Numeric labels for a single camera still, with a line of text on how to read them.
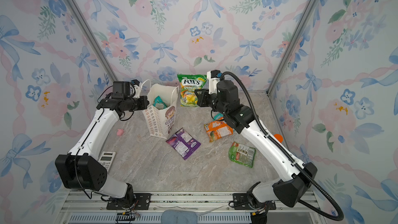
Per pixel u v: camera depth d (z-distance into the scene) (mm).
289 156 408
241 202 731
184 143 916
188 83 665
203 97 571
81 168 414
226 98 489
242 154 882
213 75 569
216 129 960
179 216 678
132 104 679
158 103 925
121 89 608
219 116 1034
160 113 791
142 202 745
